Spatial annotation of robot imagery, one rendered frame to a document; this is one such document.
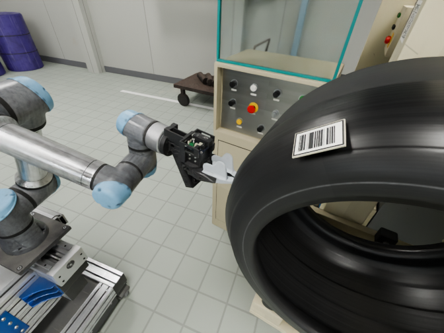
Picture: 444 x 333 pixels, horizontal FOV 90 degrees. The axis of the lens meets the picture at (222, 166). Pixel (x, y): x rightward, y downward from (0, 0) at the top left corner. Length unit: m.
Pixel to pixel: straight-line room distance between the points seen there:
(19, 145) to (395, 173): 0.71
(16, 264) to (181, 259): 0.97
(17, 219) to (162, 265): 0.98
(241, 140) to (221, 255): 0.91
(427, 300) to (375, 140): 0.58
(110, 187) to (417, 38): 0.73
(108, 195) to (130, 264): 1.29
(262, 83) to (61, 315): 1.55
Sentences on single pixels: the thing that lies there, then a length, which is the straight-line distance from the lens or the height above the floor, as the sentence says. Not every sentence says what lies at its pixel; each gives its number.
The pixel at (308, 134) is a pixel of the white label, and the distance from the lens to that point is 0.30.
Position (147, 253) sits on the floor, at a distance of 1.85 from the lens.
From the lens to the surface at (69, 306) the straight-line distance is 1.61.
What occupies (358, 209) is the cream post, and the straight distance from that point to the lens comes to 0.86.
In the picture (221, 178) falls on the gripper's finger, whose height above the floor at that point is 1.21.
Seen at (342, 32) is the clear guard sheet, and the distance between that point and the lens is 1.02.
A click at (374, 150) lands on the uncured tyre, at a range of 0.28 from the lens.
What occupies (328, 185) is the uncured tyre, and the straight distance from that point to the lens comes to 0.29.
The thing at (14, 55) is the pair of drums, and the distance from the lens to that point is 6.58.
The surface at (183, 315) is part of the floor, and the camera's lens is 1.63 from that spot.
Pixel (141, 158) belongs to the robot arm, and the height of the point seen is 1.18.
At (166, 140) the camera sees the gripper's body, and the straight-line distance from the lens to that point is 0.56.
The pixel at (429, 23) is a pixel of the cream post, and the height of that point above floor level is 1.51.
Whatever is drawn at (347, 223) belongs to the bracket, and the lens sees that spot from 0.88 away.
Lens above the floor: 1.55
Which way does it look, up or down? 39 degrees down
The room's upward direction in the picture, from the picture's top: 3 degrees clockwise
